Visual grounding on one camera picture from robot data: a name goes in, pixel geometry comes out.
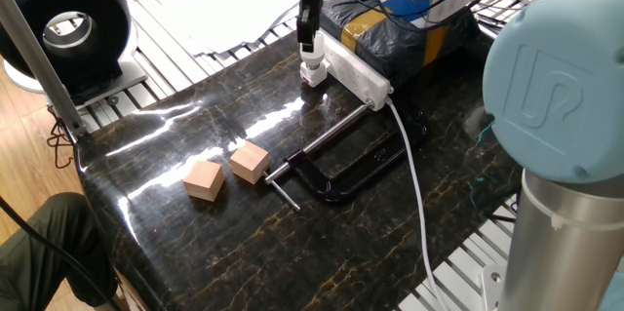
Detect white power strip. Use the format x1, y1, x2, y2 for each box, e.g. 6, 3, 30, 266
321, 30, 395, 112

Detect white light bulb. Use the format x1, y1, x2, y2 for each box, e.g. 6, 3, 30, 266
299, 31, 327, 71

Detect tangled dark cable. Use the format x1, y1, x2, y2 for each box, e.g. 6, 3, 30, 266
46, 105, 75, 170

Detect black C-clamp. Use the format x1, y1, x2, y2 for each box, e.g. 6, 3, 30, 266
263, 98, 430, 213

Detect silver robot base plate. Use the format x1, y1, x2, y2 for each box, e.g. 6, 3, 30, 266
480, 264, 507, 311

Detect wooden cube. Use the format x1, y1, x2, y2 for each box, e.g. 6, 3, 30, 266
182, 159, 226, 203
228, 140, 272, 185

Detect thin black cable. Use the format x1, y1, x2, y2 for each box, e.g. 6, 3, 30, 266
0, 196, 123, 311

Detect aluminium frame post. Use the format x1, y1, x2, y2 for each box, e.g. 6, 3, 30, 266
0, 0, 89, 139

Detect dark trousered person leg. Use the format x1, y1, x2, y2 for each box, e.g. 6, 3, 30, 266
0, 192, 118, 311

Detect white power strip cable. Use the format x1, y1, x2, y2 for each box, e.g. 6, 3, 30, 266
384, 98, 452, 311

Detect white paper sheets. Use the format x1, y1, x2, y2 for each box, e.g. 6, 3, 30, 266
140, 0, 301, 57

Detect black plastic wrapped package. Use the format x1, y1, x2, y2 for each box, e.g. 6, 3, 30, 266
319, 0, 482, 88

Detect white bulb holder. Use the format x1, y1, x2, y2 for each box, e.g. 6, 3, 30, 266
300, 60, 329, 88

